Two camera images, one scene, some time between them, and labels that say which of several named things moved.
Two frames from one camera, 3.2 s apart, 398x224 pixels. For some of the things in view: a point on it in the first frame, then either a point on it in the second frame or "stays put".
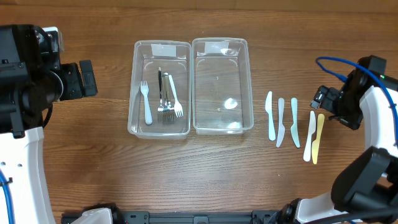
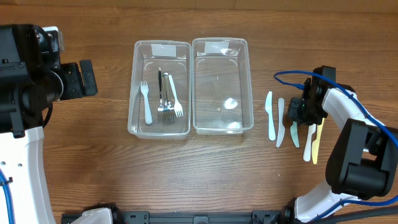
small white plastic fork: (178, 107) stays put
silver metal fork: (168, 113) stays put
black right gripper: (319, 97) to (302, 113)
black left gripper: (87, 78) stays put
